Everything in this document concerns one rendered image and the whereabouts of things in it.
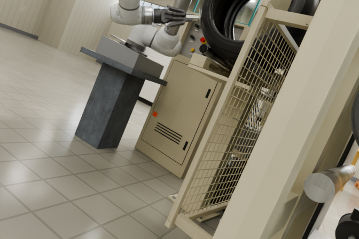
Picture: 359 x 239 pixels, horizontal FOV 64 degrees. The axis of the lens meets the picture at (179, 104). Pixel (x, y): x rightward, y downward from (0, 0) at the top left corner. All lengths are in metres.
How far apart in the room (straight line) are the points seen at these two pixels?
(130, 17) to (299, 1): 0.77
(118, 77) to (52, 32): 9.41
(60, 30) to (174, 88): 9.06
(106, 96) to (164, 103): 0.51
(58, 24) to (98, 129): 9.32
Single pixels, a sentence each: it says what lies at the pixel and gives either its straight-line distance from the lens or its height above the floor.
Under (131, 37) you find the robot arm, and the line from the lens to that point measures 2.21.
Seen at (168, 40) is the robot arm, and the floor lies 0.93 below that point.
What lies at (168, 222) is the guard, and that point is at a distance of 0.90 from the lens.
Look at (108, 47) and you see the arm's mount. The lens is 2.14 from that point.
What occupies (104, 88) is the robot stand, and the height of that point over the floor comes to 0.43.
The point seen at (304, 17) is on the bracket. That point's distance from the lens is 0.82.
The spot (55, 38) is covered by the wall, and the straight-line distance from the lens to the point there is 11.28.
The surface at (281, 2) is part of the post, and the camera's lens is 1.85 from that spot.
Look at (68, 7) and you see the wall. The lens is 11.24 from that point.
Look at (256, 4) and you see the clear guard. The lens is 2.33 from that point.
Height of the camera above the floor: 0.71
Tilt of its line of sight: 5 degrees down
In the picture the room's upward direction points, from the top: 23 degrees clockwise
